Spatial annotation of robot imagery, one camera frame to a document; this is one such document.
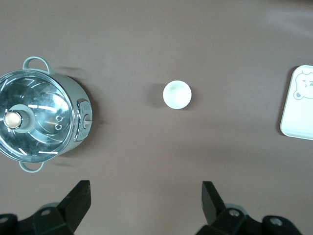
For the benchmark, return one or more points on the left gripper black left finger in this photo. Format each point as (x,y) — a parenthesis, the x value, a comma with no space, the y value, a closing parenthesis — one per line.
(73,208)

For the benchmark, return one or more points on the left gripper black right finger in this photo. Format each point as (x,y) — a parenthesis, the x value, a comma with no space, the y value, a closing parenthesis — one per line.
(212,208)

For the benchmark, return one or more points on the white IKEA cup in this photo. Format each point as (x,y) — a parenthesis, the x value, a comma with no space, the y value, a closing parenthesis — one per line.
(177,94)

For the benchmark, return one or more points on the cream bear print tray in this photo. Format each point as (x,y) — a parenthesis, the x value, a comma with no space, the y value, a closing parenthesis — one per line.
(296,122)

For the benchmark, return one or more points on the glass pot lid with knob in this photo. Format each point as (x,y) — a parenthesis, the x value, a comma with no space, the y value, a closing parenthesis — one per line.
(44,102)

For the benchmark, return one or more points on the sage green electric cooking pot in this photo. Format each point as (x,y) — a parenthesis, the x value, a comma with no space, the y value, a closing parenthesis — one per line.
(76,86)

